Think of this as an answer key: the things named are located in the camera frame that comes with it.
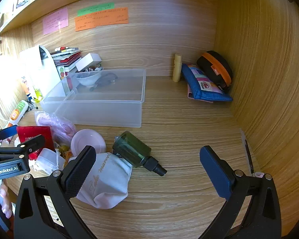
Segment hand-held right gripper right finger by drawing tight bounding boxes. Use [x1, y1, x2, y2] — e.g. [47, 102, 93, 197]
[199, 146, 282, 239]

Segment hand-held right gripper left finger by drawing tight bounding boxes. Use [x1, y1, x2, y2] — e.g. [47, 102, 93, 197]
[14, 146, 97, 239]

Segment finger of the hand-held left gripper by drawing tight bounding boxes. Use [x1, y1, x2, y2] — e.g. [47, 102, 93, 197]
[0, 134, 46, 161]
[0, 126, 18, 147]

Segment red card holder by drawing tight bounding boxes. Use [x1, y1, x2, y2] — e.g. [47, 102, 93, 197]
[16, 126, 56, 160]

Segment clear plastic jar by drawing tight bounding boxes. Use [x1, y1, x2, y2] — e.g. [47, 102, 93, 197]
[35, 148, 66, 175]

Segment white drawstring pouch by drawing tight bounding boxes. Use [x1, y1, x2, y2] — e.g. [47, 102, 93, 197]
[76, 152, 133, 210]

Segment pink round lid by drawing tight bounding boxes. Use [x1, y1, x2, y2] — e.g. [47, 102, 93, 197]
[70, 129, 106, 156]

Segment dark green spray bottle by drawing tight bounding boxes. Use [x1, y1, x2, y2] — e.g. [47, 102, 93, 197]
[112, 131, 168, 177]

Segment clear plastic storage bin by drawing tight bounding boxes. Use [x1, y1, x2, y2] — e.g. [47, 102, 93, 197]
[40, 68, 147, 128]

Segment person's left hand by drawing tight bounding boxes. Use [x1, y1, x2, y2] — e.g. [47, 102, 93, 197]
[0, 180, 15, 217]

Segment green orange sachet packet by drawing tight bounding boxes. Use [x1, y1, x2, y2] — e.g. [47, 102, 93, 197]
[7, 100, 30, 127]

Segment yellow candy pieces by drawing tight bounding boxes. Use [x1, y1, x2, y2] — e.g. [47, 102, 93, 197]
[55, 143, 73, 161]

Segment orange sunscreen tube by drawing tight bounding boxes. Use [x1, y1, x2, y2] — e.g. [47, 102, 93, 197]
[20, 76, 32, 97]

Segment white paper sheet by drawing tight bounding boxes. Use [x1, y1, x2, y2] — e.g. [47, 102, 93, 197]
[19, 45, 62, 98]

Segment white bowl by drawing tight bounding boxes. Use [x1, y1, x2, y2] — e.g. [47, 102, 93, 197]
[76, 71, 102, 88]

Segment blue patchwork pouch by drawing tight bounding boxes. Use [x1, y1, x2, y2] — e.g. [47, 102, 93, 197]
[181, 63, 234, 102]

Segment stack of books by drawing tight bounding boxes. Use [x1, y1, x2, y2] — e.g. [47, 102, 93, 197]
[50, 46, 82, 73]

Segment white cardboard box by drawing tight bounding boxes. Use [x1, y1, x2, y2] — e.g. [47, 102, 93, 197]
[75, 52, 102, 72]

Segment black orange zip case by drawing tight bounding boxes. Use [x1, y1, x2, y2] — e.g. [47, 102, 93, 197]
[196, 50, 234, 90]

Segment yellow tube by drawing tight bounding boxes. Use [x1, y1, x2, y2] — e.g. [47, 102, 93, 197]
[172, 53, 183, 83]

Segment pink sticky note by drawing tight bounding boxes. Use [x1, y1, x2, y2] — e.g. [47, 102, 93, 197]
[42, 7, 69, 36]

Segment orange sticky note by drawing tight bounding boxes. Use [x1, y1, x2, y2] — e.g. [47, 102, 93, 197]
[75, 7, 129, 32]

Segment green sticky note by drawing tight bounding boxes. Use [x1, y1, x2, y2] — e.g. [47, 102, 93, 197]
[77, 2, 115, 17]

